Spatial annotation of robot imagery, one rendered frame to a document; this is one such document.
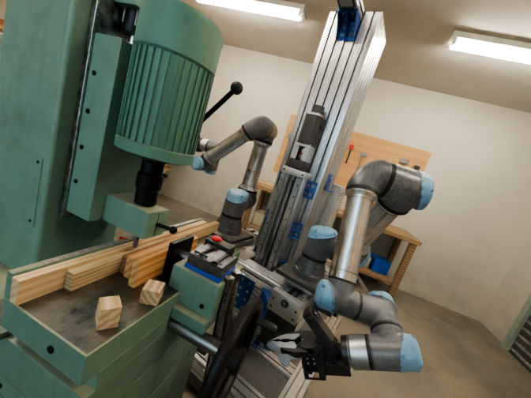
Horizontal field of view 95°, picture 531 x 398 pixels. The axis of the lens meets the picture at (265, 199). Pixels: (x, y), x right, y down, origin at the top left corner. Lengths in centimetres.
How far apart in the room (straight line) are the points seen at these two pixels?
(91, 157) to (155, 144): 18
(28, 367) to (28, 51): 65
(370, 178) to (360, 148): 302
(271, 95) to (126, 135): 358
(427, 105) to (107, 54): 379
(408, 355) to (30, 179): 95
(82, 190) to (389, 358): 80
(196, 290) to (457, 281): 404
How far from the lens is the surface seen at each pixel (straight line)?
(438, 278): 432
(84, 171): 72
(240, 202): 127
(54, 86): 74
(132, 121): 59
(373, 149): 382
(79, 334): 57
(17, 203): 85
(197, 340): 69
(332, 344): 71
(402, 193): 83
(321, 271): 114
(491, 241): 440
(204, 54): 60
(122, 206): 69
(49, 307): 63
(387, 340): 70
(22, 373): 73
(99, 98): 69
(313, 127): 122
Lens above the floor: 128
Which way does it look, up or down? 10 degrees down
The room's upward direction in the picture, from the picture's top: 18 degrees clockwise
